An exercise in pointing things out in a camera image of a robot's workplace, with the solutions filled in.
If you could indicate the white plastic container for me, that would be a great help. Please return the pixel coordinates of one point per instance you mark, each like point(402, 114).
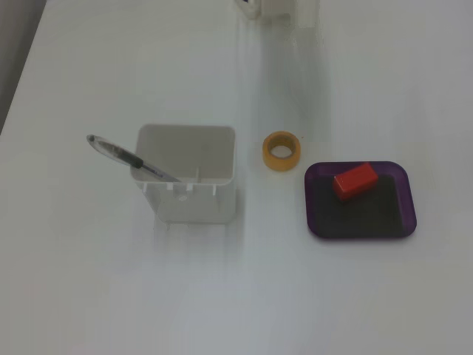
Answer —
point(192, 203)

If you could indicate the red cube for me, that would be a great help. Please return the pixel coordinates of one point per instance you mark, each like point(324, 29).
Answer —
point(354, 182)

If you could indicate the purple tray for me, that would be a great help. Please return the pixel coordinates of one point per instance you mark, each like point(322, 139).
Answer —
point(362, 218)

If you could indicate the yellow tape roll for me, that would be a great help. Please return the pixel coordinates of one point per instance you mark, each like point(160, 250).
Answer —
point(269, 151)

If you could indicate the black pen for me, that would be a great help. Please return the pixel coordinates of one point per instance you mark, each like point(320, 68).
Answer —
point(122, 152)

